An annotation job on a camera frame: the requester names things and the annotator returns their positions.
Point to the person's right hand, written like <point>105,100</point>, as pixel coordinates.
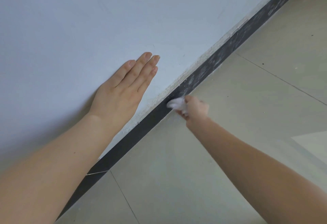
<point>196,111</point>

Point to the person's right fingers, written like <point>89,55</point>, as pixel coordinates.
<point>184,112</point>

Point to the person's left hand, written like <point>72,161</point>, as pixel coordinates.
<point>115,101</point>

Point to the person's left middle finger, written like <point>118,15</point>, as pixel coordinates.
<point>148,73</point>

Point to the white tissue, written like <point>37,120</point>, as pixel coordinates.
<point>176,103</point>

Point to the person's left forearm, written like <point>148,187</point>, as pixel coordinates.
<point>51,170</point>

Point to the black baseboard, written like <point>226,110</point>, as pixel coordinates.
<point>143,131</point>

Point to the person's left little finger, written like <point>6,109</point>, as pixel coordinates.
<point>124,73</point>

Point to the person's right forearm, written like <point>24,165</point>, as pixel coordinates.
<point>255,172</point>

